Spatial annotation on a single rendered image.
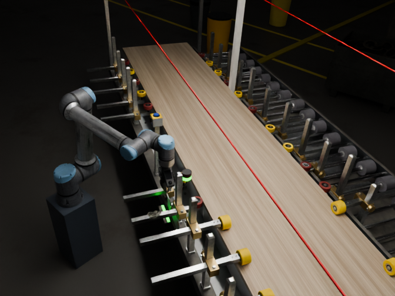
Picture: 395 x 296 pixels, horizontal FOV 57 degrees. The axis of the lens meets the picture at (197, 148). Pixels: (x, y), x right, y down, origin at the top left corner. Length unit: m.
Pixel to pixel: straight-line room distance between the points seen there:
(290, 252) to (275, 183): 0.57
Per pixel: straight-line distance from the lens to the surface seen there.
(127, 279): 3.07
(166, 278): 1.89
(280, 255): 2.12
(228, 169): 2.58
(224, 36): 6.61
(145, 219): 2.27
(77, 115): 2.22
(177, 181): 2.19
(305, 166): 2.74
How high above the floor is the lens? 2.52
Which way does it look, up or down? 36 degrees down
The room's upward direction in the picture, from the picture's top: 3 degrees clockwise
